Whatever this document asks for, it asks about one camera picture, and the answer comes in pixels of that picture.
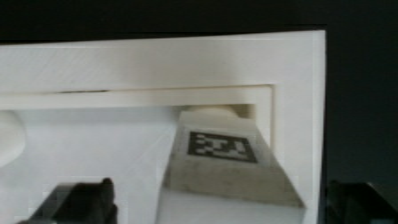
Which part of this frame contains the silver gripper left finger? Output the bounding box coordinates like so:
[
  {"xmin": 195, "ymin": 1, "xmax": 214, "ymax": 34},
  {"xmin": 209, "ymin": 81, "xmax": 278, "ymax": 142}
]
[{"xmin": 17, "ymin": 178, "xmax": 117, "ymax": 224}]

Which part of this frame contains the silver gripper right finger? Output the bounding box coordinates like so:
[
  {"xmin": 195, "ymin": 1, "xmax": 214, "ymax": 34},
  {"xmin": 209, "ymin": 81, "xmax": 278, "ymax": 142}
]
[{"xmin": 324, "ymin": 181, "xmax": 398, "ymax": 224}]

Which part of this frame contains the white leg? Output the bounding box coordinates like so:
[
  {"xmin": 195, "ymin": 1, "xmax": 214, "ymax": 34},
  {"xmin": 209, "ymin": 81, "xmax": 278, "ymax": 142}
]
[{"xmin": 163, "ymin": 106, "xmax": 303, "ymax": 207}]

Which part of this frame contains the white square tabletop part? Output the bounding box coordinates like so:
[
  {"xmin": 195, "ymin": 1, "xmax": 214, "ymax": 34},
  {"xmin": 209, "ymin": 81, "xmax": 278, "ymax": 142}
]
[{"xmin": 0, "ymin": 86, "xmax": 303, "ymax": 224}]

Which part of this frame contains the white right fence rail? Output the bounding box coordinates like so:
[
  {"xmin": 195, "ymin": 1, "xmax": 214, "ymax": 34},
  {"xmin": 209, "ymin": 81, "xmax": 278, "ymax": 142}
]
[{"xmin": 0, "ymin": 31, "xmax": 324, "ymax": 224}]

